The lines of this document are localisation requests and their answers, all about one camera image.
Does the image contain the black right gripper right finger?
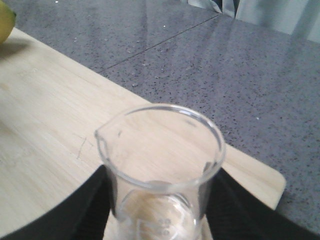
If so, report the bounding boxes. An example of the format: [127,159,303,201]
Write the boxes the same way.
[205,169,320,240]

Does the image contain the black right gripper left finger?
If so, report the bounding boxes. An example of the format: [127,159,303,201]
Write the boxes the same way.
[3,165,115,240]

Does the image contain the small glass beaker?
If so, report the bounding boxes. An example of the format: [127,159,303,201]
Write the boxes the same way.
[94,103,226,240]

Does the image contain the wooden cutting board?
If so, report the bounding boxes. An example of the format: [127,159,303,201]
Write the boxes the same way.
[0,29,286,240]

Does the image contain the grey curtain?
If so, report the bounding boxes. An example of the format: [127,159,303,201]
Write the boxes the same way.
[183,0,320,43]

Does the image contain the yellow lemon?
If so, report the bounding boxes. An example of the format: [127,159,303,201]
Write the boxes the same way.
[0,0,17,44]

